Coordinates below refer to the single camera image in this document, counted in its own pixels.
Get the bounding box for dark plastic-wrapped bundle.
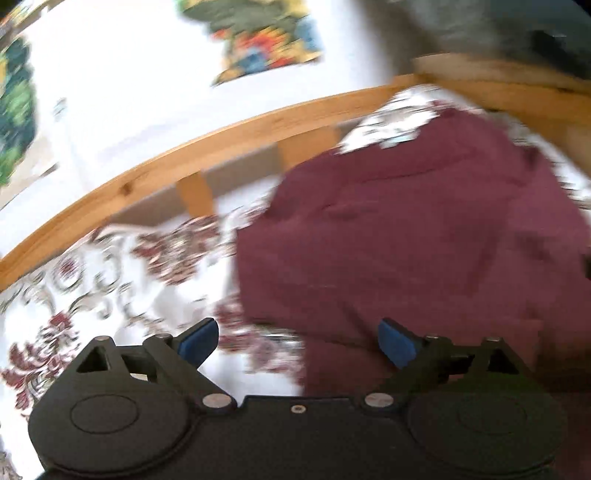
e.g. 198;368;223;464
402;0;591;77

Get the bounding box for wooden bed frame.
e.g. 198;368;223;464
0;53;591;291

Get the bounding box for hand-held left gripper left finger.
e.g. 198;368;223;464
74;318;232;414

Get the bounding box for floral patterned bedspread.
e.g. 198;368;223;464
0;85;591;480

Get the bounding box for colourful floral rug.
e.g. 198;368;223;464
178;0;325;88

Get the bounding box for colourful wall poster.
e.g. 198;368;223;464
0;37;61;201

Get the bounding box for maroon garment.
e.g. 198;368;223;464
235;104;591;398

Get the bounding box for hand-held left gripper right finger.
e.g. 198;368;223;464
364;317;523;414

